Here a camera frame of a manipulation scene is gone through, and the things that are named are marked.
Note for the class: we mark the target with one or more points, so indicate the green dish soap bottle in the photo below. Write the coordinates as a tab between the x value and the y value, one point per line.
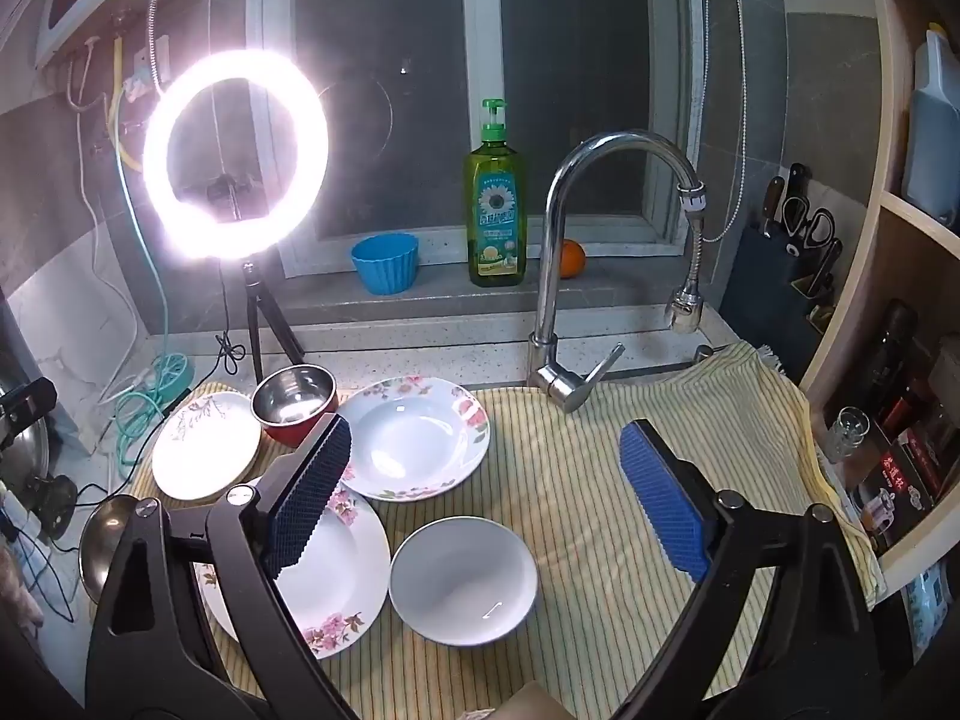
496	217

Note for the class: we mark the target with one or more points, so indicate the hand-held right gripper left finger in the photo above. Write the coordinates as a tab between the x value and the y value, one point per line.
307	495

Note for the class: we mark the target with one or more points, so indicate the large stainless steel bowl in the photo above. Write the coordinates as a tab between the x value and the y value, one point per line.
101	547

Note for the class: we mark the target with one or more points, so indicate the black tripod stand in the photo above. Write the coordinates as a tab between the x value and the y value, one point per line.
255	330

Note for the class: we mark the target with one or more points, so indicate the white ceramic bowl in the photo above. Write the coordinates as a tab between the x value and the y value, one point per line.
461	585

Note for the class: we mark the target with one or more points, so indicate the red steel bowl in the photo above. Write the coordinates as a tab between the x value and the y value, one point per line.
292	394

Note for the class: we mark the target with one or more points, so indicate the grey leaf print plate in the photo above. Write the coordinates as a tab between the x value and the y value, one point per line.
202	457

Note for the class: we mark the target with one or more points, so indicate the steel pot lid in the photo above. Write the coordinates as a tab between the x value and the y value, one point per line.
22	450

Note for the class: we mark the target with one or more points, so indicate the black red printed box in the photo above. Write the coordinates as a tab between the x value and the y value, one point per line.
900	480

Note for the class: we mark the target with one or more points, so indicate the orange fruit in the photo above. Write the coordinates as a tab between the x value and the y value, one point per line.
573	259

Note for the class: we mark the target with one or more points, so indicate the teal round disc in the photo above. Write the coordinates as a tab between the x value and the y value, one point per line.
176	375

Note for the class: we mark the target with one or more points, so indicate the pink floral plate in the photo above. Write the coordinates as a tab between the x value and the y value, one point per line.
337	577
412	442

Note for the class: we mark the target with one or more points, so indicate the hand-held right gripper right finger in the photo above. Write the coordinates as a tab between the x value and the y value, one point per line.
664	499

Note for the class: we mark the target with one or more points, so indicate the dark green round stand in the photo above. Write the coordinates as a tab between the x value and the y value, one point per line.
52	506

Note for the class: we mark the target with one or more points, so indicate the yellow striped cloth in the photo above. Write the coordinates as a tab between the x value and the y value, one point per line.
585	480

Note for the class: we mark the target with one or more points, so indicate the wooden shelf unit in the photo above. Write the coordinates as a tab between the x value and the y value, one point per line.
892	225

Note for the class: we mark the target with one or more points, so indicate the chrome kitchen faucet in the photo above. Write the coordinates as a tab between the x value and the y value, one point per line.
551	240

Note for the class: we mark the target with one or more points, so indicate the dark glass bottle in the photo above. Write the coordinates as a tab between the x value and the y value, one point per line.
889	360

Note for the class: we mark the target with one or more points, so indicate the window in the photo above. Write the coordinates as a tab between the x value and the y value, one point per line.
480	52

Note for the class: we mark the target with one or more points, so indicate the large blue liquid jug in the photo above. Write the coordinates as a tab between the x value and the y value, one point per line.
934	135

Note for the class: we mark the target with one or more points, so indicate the small clear glass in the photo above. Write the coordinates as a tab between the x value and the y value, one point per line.
847	435

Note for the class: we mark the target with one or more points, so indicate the dark knife block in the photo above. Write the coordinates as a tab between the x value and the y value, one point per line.
757	270

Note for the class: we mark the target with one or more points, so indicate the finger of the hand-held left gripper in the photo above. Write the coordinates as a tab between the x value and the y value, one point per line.
26	401

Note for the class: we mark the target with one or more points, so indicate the blue ribbed plastic cup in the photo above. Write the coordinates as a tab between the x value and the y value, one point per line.
384	264

